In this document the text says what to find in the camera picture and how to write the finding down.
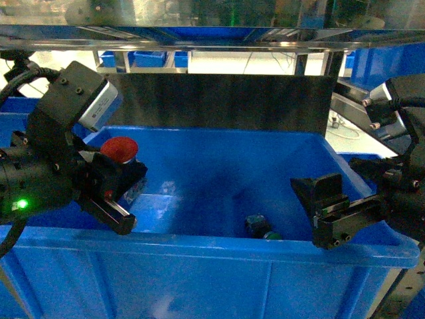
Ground green push button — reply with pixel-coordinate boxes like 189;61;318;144
244;214;283;240

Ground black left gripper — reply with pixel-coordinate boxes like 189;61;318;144
1;61;147;235

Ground blue bin centre of shelf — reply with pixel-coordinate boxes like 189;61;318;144
1;126;420;318

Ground dark metal back plate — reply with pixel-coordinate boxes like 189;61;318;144
108;73;336;135

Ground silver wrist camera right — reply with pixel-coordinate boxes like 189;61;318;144
362;73;424;154

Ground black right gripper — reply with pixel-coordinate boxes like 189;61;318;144
290;158;424;249

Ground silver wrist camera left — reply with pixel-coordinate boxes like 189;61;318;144
78;81;123;132

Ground blue bin left rear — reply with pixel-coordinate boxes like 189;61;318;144
1;97;39;147

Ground red mushroom push button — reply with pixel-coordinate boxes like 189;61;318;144
100;136;147;187

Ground large blue bin right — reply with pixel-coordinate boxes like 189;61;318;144
351;43;424;90

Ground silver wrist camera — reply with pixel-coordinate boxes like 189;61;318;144
78;81;123;132
362;73;424;154

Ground stainless steel shelf front rail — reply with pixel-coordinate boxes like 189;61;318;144
1;25;424;53

